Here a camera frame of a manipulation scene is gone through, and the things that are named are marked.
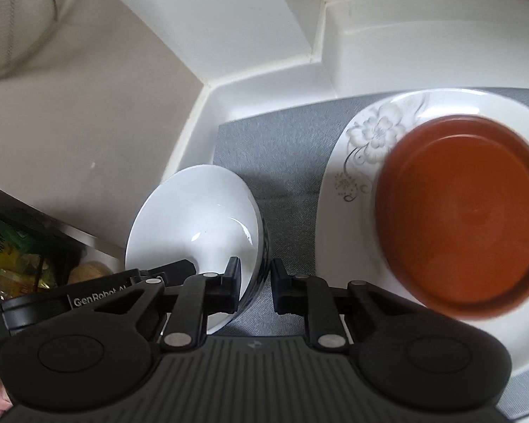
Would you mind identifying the yellow green snack packet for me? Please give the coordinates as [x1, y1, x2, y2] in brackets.
[0, 220, 57, 300]

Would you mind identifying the orange round plate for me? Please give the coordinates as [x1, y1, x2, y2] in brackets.
[373, 115, 529, 319]

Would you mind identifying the white bowl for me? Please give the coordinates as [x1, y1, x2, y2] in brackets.
[125, 165, 268, 311]

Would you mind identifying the white floral square plate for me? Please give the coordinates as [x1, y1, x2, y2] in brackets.
[315, 89, 529, 373]

